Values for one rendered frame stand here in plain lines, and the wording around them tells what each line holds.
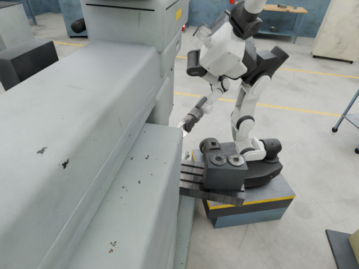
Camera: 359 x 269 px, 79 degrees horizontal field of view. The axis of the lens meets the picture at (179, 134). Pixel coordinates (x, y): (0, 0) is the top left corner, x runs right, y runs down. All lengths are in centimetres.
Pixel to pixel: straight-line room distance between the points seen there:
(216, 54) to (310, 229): 192
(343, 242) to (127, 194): 235
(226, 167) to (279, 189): 103
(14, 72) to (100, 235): 57
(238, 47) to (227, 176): 71
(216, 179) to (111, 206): 86
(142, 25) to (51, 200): 54
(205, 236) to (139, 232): 177
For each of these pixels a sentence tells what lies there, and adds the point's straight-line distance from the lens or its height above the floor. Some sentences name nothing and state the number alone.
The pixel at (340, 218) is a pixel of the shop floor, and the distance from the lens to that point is 285.
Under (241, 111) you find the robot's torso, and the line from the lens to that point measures 165.
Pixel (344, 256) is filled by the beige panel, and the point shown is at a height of 3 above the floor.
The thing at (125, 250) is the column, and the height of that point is 156.
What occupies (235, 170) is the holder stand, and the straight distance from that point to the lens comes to 125.
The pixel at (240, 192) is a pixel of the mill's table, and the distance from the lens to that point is 139.
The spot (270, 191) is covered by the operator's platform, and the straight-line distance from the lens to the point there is 215.
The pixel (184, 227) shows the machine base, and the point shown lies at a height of 20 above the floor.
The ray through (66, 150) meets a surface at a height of 175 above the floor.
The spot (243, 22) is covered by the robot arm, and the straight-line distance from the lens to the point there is 127.
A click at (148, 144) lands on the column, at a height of 156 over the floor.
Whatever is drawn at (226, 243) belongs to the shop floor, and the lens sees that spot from 223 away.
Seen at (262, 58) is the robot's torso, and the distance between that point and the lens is 152.
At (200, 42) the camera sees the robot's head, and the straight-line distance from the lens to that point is 132.
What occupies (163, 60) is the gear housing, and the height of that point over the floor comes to 170.
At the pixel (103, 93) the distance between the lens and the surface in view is 47.
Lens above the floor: 198
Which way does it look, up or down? 40 degrees down
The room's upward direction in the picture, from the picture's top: 3 degrees clockwise
